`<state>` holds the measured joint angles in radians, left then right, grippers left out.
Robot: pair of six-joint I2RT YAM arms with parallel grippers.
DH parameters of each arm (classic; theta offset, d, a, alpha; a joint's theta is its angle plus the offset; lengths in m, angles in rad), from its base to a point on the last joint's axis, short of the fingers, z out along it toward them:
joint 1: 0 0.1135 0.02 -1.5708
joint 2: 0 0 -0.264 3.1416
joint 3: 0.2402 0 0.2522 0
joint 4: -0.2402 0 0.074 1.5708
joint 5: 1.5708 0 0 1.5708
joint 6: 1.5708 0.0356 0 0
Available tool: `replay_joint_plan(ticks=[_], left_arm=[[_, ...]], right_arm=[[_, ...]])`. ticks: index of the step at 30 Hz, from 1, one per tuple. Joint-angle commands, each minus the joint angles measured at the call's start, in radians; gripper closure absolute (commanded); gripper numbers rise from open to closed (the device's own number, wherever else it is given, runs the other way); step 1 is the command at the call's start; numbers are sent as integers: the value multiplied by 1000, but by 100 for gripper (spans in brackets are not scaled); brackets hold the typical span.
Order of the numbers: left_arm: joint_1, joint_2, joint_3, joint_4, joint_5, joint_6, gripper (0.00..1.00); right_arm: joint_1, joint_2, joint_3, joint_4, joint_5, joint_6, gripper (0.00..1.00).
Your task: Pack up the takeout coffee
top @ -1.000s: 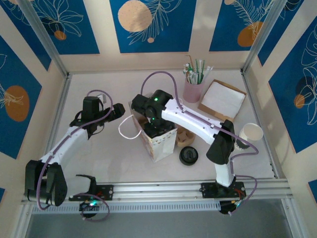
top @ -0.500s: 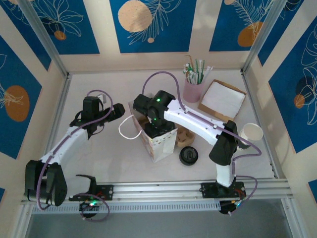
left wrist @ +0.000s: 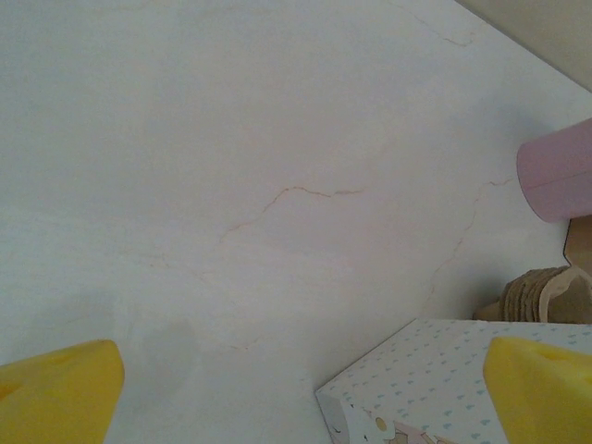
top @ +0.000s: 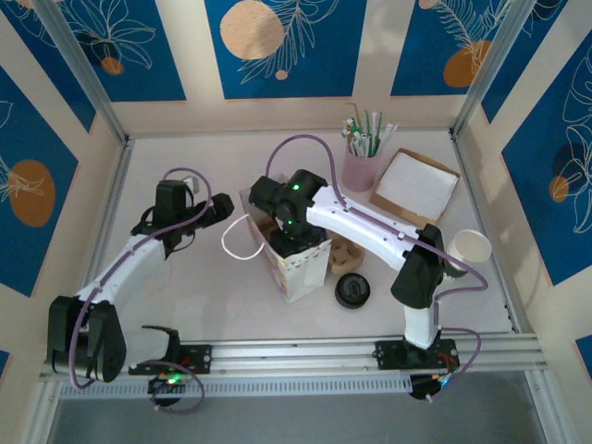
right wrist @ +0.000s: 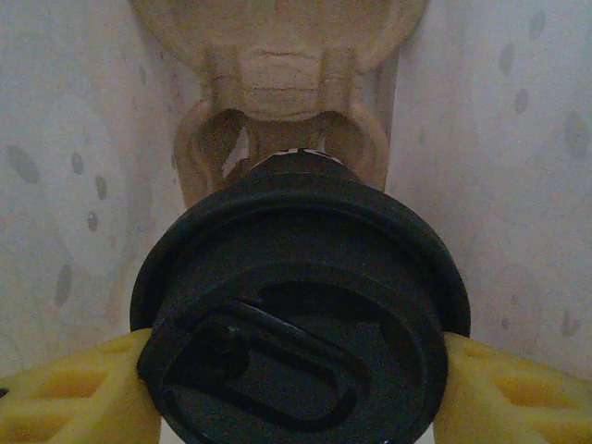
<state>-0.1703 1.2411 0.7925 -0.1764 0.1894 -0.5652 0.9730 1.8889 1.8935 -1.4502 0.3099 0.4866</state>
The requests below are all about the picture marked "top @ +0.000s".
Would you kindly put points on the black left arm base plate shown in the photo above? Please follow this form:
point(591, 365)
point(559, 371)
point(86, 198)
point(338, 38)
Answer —
point(199, 358)

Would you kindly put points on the white green printed straw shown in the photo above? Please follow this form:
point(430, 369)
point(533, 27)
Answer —
point(361, 143)
point(349, 134)

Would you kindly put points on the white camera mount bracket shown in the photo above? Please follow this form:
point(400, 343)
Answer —
point(189, 184)

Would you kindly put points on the white napkin stack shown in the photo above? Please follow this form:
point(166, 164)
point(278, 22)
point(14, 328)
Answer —
point(416, 185)

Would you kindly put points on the white cartoon animal paper bag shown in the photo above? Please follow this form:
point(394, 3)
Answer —
point(305, 277)

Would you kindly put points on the black controller box with LED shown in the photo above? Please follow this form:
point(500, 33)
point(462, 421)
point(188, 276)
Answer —
point(166, 393)
point(423, 390)

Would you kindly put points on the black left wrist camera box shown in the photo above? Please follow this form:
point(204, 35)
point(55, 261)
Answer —
point(173, 199)

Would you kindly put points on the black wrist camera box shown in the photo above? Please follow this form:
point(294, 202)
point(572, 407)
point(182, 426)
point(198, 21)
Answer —
point(173, 199)
point(266, 195)

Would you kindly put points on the brown cardboard napkin tray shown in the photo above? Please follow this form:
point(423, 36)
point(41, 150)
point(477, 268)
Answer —
point(407, 215)

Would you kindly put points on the brown wooden stirrer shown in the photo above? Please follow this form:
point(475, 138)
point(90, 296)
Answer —
point(357, 113)

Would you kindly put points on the aluminium frame post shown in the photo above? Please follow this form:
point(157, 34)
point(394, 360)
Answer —
point(492, 69)
point(85, 69)

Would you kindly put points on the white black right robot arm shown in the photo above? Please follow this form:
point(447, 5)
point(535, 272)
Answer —
point(361, 226)

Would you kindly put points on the black plastic cup lid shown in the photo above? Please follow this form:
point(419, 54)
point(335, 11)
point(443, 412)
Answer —
point(353, 291)

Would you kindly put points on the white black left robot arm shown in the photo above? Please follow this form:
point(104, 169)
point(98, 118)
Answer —
point(125, 263)

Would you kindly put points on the pink straw holder cup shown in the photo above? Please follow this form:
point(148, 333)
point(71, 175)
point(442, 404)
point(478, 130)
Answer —
point(361, 171)

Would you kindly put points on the white paper-wrapped straw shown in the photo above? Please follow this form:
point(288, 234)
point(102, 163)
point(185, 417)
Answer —
point(390, 131)

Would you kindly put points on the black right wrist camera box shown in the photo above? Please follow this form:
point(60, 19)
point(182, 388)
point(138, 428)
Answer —
point(266, 195)

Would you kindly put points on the blue floral wall panel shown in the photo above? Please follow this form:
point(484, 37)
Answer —
point(527, 65)
point(555, 208)
point(51, 60)
point(139, 46)
point(324, 46)
point(28, 139)
point(416, 46)

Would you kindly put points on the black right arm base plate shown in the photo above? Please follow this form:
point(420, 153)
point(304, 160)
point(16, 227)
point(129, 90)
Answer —
point(390, 356)

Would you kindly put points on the aluminium frame leg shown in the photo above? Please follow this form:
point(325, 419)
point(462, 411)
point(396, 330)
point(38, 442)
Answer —
point(548, 407)

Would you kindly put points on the aluminium mounting rail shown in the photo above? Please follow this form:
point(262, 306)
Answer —
point(296, 356)

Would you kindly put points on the paper coffee cup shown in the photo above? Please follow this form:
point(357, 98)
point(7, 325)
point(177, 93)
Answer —
point(472, 247)

